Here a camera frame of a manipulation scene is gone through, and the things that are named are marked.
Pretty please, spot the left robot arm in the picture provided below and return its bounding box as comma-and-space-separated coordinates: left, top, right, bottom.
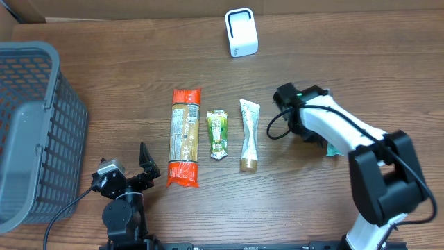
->
92, 142, 162, 249

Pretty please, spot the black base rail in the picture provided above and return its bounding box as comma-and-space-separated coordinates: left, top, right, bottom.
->
99, 239, 409, 250

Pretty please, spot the white tube gold cap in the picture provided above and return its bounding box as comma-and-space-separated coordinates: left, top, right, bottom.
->
239, 99, 260, 172

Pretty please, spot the orange spaghetti pack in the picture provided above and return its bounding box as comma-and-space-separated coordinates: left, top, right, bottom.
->
167, 88, 201, 188

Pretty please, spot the grey plastic mesh basket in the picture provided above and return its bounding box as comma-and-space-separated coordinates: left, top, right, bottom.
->
1, 42, 89, 233

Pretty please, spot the teal tissue wipes pack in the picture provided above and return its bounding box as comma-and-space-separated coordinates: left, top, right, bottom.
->
326, 142, 343, 157

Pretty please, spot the green snack pouch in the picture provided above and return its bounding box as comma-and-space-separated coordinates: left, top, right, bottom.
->
206, 110, 228, 160

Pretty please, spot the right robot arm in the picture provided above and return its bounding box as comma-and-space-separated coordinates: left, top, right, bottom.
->
273, 83, 433, 249

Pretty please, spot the white barcode scanner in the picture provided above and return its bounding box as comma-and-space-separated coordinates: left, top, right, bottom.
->
225, 8, 259, 58

